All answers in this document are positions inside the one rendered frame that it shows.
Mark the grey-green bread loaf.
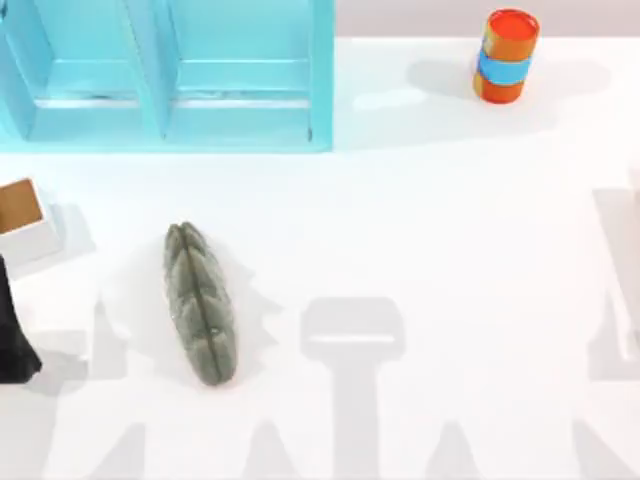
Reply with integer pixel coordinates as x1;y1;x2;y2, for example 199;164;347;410
163;221;238;387

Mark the light blue rack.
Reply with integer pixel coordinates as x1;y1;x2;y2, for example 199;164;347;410
0;0;336;154

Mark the orange and blue can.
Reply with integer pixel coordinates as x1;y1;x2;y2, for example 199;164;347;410
472;7;542;105

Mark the white box with brown inside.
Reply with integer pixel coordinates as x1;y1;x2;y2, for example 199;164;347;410
0;178;63;270

